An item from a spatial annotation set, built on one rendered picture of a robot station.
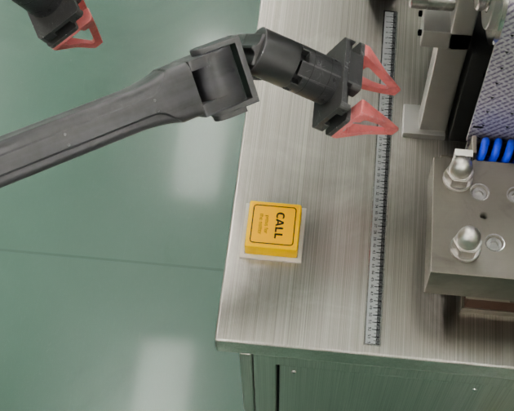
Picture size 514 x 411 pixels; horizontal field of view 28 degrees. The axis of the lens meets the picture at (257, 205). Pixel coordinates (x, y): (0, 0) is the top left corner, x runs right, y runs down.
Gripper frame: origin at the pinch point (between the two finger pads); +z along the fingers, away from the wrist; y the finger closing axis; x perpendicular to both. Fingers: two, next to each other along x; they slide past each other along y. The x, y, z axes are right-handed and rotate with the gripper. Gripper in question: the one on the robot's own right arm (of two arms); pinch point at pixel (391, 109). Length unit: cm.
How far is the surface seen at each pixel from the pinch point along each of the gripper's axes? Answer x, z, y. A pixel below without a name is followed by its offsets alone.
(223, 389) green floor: -105, 32, 2
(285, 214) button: -18.7, -3.4, 8.2
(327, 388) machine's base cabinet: -30.0, 12.1, 25.5
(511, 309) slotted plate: -4.2, 22.7, 18.7
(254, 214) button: -20.7, -6.9, 8.5
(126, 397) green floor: -116, 14, 6
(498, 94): 10.5, 7.9, 0.2
